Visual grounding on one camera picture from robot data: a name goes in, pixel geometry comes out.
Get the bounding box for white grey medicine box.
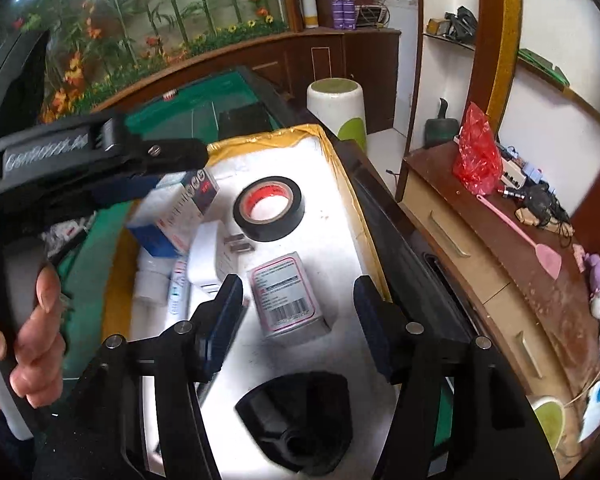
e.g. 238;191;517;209
248;252;330;347

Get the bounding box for blue white medicine box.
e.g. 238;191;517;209
126;169;219;258

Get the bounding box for person's left hand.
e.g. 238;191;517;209
9;266;66;408

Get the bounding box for clear syringe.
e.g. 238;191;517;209
166;258;189;326

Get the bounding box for white power adapter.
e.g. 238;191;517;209
187;220;254;294

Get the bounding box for yellow taped foam tray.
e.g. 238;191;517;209
101;123;462;480

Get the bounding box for black fan shaped part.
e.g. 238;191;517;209
235;372;353;477

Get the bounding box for black tape roll red core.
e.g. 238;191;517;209
233;176;304;242

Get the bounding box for wooden side cabinet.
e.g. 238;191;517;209
396;142;600;477

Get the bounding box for flower mural panel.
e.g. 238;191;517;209
0;0;287;122

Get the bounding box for pink fly swatter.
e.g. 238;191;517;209
477;195;562;281

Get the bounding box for red plastic bag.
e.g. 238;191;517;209
452;102;503;195

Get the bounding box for dark green kettle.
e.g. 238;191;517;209
424;98;460;148

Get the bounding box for purple bottles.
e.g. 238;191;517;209
332;0;358;30

